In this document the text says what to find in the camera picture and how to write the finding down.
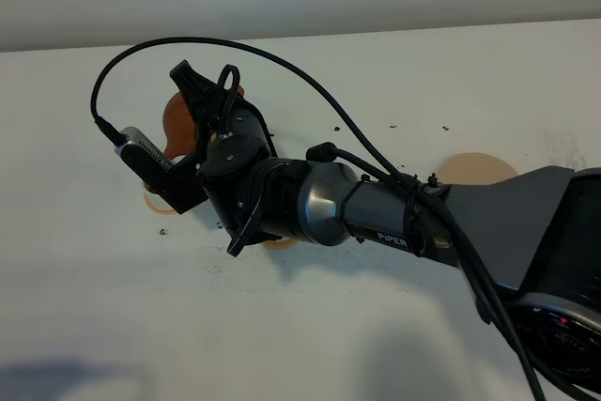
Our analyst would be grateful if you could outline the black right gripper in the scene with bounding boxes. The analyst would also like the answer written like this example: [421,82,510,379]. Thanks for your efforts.
[170,60,282,255]

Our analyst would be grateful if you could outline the brown clay teapot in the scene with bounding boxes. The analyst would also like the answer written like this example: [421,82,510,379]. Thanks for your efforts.
[162,85,248,161]

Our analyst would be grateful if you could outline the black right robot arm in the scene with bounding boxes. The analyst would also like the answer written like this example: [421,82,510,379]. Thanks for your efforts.
[171,62,600,400]

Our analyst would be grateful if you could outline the beige round teapot coaster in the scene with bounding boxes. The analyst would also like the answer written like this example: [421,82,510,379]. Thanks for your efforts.
[438,153,518,185]

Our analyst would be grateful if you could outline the orange coaster left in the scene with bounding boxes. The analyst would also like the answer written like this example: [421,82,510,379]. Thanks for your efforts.
[143,190,177,215]

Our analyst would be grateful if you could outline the orange coaster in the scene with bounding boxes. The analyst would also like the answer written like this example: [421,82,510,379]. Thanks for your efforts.
[143,190,177,215]
[262,239,298,250]

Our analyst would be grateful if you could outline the orange coaster middle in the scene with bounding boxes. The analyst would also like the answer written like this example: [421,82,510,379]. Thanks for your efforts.
[262,239,298,250]

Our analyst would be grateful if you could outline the black camera cable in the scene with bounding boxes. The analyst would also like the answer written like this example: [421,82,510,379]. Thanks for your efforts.
[89,36,548,401]

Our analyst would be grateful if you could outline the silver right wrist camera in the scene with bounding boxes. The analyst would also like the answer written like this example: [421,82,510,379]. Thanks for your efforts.
[114,126,210,214]

